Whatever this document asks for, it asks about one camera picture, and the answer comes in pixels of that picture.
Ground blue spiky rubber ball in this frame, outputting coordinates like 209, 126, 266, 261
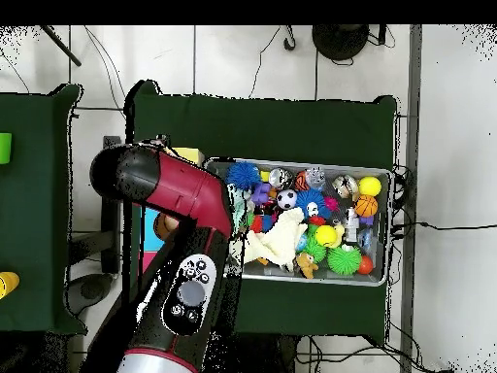
294, 188, 332, 220
225, 160, 262, 191

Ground cream knitted cloth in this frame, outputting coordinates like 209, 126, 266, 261
230, 207, 309, 272

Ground wooden three-hole sorting box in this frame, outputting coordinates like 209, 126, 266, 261
140, 146, 206, 275

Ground small soccer ball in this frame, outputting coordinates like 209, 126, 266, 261
276, 188, 298, 211

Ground dark green tablecloth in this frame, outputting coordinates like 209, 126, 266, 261
121, 79, 399, 338
0, 83, 88, 337

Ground yellow plastic ball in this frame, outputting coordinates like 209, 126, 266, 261
314, 223, 338, 249
357, 175, 382, 198

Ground brown plush animal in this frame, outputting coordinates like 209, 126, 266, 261
294, 252, 319, 280

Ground silver toy robot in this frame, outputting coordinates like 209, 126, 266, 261
343, 207, 361, 243

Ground large green spiky ball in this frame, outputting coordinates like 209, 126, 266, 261
326, 245, 363, 276

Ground orange basketball toy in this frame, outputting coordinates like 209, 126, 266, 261
353, 193, 380, 219

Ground red-orange ball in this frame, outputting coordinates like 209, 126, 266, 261
357, 254, 375, 276

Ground black stand bar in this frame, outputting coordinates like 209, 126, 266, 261
101, 135, 122, 275

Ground grey round base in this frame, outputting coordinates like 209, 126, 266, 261
64, 272, 115, 317

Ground black round stand base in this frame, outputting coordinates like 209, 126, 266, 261
311, 24, 370, 62

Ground black rod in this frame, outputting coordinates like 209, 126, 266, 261
39, 24, 83, 68

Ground green plastic cup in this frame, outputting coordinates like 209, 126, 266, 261
0, 132, 14, 165

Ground wire mesh bin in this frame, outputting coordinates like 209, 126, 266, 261
203, 155, 394, 288

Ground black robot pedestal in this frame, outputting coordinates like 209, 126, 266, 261
209, 333, 312, 373

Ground black cable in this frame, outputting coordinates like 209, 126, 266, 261
391, 220, 497, 232

